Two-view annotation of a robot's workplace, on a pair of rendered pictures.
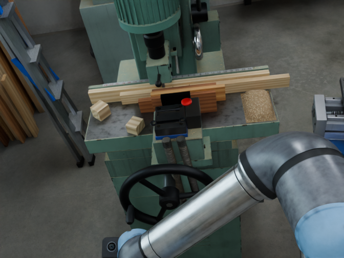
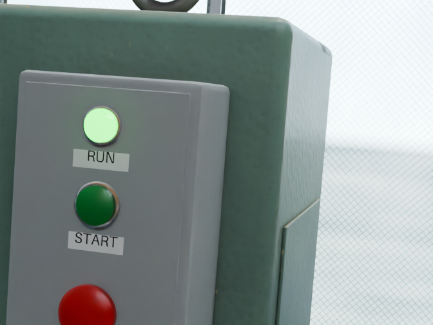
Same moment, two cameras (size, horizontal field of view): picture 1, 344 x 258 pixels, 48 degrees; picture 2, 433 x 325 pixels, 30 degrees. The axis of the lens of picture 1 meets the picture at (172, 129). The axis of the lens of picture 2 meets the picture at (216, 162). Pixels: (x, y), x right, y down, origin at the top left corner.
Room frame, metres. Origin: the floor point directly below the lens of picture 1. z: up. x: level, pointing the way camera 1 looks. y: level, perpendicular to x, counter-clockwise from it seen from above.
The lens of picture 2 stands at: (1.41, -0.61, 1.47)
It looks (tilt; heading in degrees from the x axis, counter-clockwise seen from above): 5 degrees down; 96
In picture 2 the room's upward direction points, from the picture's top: 4 degrees clockwise
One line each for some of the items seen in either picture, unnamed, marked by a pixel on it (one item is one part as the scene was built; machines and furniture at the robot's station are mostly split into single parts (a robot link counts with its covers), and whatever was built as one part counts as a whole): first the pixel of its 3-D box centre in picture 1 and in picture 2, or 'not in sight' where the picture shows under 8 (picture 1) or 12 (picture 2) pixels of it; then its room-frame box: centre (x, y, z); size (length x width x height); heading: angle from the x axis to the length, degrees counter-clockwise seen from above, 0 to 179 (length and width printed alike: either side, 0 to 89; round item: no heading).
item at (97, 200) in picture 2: not in sight; (95, 205); (1.31, -0.21, 1.42); 0.02 x 0.01 x 0.02; 172
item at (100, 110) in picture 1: (100, 110); not in sight; (0.99, 0.22, 0.92); 0.05 x 0.04 x 0.04; 130
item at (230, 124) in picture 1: (180, 125); not in sight; (0.90, -0.03, 0.87); 0.61 x 0.30 x 0.06; 82
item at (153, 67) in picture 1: (160, 63); not in sight; (1.03, 0.00, 1.03); 0.14 x 0.07 x 0.09; 172
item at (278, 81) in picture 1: (203, 89); not in sight; (1.00, -0.13, 0.92); 0.55 x 0.02 x 0.04; 82
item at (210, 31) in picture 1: (206, 31); not in sight; (1.18, -0.18, 1.02); 0.09 x 0.07 x 0.12; 82
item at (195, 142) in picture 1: (178, 134); not in sight; (0.82, -0.02, 0.92); 0.15 x 0.13 x 0.09; 82
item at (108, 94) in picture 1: (177, 87); not in sight; (1.03, -0.04, 0.93); 0.60 x 0.02 x 0.05; 82
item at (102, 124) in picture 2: not in sight; (100, 125); (1.31, -0.21, 1.46); 0.02 x 0.01 x 0.02; 172
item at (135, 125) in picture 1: (135, 125); not in sight; (0.89, 0.11, 0.92); 0.05 x 0.04 x 0.03; 144
